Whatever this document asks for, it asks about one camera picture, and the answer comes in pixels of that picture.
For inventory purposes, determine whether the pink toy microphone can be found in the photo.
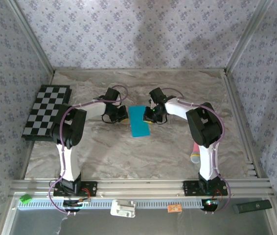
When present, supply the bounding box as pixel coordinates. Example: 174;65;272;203
190;143;201;164

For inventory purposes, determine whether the black white chessboard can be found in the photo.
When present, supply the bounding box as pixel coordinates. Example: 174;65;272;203
22;84;72;142

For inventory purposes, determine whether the small green block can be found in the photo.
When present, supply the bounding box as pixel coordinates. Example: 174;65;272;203
19;194;33;204

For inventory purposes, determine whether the long black bar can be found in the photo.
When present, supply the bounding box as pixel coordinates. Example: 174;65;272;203
232;199;273;215

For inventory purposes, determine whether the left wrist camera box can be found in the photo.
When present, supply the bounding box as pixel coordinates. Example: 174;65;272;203
104;87;120;103

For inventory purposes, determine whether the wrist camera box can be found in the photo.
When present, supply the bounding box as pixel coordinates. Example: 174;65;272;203
149;87;168;105
104;87;120;103

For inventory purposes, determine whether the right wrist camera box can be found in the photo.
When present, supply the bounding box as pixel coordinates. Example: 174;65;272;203
149;87;168;105

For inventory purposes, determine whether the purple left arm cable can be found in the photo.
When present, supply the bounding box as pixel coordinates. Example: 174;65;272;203
48;85;129;216

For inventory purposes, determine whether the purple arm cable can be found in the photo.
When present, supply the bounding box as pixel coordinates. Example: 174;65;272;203
48;85;129;216
162;87;231;216

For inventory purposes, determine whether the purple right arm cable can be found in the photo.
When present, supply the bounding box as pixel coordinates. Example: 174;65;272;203
162;87;231;216

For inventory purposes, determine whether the aluminium mounting rail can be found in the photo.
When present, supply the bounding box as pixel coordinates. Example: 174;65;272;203
9;178;275;199

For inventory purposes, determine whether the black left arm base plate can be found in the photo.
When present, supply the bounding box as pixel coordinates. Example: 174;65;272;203
53;180;98;197

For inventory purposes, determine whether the aluminium table side rail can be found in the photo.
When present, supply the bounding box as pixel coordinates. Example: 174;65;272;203
223;70;263;179

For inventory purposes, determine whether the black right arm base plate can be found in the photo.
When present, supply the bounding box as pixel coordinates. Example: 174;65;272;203
183;180;229;197

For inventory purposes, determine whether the grey slotted cable duct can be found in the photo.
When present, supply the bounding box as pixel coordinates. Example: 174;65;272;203
18;197;209;210

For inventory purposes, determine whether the white plastic bracket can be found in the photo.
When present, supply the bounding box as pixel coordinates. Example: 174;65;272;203
110;199;137;218

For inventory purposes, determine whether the aluminium frame post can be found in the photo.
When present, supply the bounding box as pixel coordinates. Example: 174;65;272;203
225;0;274;74
6;0;56;75

